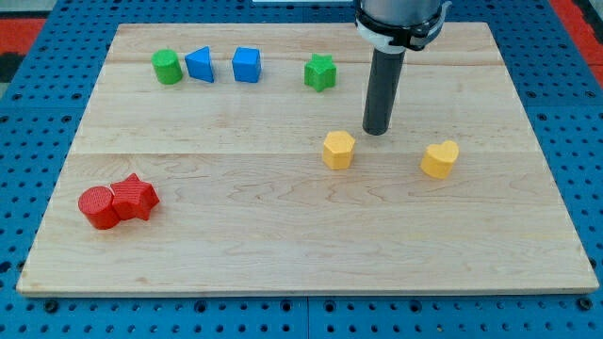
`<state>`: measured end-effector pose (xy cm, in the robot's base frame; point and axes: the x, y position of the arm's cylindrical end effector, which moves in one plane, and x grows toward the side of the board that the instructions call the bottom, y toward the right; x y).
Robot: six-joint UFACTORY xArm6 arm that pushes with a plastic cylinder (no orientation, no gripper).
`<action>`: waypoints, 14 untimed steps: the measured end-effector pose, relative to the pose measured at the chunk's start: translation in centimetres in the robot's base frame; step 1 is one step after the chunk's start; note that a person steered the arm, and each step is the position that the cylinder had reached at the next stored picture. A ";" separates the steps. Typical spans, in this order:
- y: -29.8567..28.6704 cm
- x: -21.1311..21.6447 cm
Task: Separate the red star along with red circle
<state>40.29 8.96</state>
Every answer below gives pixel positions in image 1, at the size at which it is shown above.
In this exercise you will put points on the green star block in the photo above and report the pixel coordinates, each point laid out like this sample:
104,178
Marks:
320,72

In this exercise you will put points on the red star block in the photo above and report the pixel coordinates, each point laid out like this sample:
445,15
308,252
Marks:
133,198

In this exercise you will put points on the yellow hexagon block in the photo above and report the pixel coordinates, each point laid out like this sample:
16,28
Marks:
338,150

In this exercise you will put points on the wooden board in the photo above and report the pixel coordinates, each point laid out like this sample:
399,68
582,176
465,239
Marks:
247,207

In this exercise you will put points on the blue cube block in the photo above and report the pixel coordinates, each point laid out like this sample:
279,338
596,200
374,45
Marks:
246,64

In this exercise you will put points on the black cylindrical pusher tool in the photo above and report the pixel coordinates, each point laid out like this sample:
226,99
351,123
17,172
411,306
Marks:
381,91

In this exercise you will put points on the yellow heart block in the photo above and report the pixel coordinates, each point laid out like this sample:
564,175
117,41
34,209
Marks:
439,159

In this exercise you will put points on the blue triangle block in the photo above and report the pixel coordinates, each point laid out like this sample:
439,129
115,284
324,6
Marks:
199,65

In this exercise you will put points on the green cylinder block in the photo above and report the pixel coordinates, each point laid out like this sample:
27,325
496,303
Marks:
166,66

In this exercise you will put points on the red cylinder block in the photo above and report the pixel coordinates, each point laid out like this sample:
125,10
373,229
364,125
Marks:
96,204

